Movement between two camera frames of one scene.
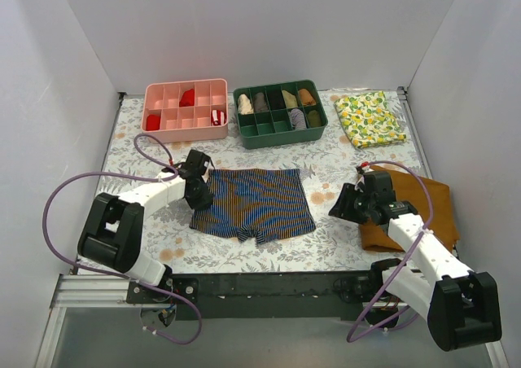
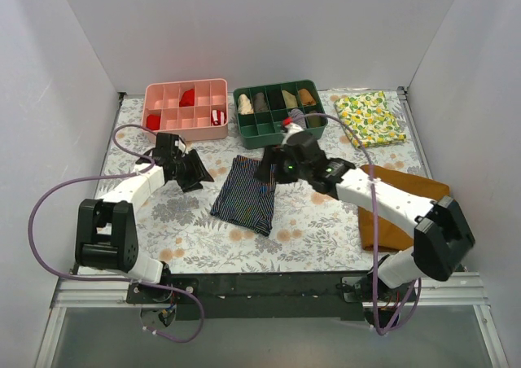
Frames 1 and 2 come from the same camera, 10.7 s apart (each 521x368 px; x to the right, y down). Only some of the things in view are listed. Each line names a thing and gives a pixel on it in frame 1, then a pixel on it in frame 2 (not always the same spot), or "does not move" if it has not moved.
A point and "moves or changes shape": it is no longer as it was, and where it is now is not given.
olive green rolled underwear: [314, 118] does not move
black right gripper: [348, 202] to [274, 166]
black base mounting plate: [273, 295] does not move
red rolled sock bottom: [153, 122] does not move
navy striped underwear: [254, 203] moves or changes shape
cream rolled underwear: [244, 106] does not move
